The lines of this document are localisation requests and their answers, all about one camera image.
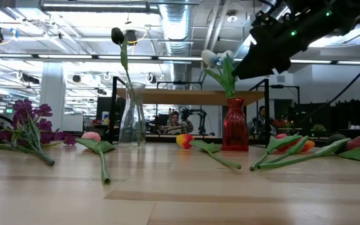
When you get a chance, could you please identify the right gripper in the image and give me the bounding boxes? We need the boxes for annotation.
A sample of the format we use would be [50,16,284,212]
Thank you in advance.
[232,6,350,81]

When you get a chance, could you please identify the black artificial tulip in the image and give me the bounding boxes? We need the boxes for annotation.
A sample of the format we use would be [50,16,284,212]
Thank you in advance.
[257,133,353,171]
[110,27,145,147]

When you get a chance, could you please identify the black background cabinets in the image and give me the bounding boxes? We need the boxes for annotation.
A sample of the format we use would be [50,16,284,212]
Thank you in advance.
[292,99,360,143]

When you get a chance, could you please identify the yellow-red artificial tulip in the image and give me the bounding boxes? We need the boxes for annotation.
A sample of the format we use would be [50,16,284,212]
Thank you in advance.
[176,133,243,171]

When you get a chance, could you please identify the clear glass vase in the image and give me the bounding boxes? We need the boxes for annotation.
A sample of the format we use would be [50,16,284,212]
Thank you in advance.
[118,81,147,148]

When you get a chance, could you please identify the white building column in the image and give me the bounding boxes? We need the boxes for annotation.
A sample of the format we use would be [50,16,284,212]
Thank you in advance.
[39,61,66,134]

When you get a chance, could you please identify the person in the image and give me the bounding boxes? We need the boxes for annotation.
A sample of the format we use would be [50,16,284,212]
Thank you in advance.
[251,105,276,138]
[161,110,195,135]

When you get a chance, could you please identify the pink artificial tulip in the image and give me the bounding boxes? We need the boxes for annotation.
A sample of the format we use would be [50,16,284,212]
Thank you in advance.
[75,131,117,185]

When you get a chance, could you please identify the wooden shelf with black frame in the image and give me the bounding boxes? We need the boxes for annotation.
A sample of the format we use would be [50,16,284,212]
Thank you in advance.
[107,76,301,146]

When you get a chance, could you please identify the purple artificial flower bunch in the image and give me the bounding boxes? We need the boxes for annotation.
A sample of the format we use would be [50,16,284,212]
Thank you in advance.
[0,99,78,167]

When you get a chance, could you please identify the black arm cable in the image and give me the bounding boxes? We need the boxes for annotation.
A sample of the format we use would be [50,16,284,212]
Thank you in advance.
[294,51,360,128]

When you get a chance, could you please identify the red glass vase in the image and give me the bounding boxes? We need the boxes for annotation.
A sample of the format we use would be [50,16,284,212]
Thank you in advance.
[221,97,249,153]

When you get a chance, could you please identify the long ceiling light strip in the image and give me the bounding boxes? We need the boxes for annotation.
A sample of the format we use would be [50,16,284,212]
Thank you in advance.
[0,52,360,66]

